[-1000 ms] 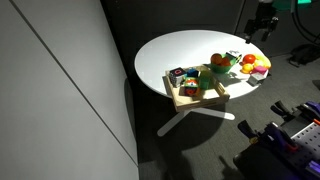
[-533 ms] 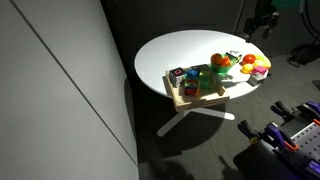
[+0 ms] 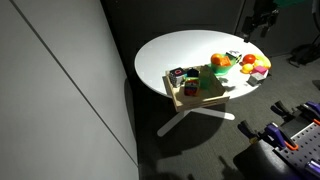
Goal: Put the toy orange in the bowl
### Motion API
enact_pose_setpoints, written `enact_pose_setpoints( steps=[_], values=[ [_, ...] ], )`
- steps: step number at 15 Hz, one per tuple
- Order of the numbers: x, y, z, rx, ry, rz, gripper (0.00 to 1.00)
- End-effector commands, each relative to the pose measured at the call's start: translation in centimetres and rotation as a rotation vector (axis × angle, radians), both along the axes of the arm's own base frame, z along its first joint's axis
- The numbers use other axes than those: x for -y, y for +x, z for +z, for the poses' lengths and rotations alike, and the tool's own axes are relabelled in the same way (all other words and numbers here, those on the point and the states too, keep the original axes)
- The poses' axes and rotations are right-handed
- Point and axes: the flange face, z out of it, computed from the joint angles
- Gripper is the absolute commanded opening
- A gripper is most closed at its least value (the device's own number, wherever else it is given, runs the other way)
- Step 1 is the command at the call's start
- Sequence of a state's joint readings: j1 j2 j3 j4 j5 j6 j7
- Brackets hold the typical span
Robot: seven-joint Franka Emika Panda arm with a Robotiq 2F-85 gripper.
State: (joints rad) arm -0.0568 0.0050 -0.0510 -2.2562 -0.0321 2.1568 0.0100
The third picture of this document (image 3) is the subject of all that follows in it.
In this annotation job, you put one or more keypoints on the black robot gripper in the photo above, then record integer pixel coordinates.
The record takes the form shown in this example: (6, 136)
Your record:
(265, 14)

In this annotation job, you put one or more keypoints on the red toy tomato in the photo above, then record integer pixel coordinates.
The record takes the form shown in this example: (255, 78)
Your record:
(249, 58)

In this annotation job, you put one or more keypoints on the yellow toy banana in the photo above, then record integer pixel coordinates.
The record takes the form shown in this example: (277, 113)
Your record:
(266, 61)

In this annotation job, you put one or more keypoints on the small yellow-orange toy fruit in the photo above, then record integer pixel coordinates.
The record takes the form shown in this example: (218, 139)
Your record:
(247, 68)

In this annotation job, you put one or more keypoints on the pink toy cube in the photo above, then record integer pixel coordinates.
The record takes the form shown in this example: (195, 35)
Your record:
(260, 69)

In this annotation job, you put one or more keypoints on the grey toy cube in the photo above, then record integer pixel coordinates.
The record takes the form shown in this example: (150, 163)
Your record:
(256, 79)

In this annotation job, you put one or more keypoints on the green plastic bowl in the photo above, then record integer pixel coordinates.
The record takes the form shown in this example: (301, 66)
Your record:
(223, 69)

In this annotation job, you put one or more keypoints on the light yellow-green toy cube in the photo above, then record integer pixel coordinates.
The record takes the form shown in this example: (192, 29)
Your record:
(205, 70)

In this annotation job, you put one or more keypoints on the green toy cube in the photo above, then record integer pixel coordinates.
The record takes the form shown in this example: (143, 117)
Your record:
(204, 82)

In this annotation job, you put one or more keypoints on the blue toy cube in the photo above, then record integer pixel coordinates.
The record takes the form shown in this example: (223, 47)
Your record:
(192, 72)

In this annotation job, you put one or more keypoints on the black white patterned cube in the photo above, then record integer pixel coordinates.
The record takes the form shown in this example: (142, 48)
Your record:
(234, 55)

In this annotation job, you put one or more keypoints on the black bag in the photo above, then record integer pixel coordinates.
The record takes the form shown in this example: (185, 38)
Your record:
(305, 53)

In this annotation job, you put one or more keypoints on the wooden tray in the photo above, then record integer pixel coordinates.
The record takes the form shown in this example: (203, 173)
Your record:
(213, 95)

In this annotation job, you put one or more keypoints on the black clamp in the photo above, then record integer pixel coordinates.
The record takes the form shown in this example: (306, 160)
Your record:
(248, 128)
(281, 108)

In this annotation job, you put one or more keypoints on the colourful orange picture cube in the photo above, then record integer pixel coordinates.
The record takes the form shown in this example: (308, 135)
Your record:
(191, 87)

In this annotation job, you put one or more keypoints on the black white cube red symbol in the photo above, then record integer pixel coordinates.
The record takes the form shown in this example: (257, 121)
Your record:
(176, 76)

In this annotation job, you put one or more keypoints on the white table base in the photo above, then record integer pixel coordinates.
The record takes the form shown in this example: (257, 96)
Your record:
(213, 113)

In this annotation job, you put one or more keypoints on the purple clamp orange tip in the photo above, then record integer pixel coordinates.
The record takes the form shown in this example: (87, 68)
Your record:
(278, 133)

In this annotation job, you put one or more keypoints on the dark perforated metal plate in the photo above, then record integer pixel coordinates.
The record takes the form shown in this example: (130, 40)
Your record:
(305, 146)

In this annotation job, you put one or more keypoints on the silver metal cylinder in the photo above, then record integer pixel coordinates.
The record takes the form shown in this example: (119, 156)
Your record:
(314, 166)

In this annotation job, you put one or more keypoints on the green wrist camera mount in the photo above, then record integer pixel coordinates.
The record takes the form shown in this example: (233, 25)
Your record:
(290, 2)

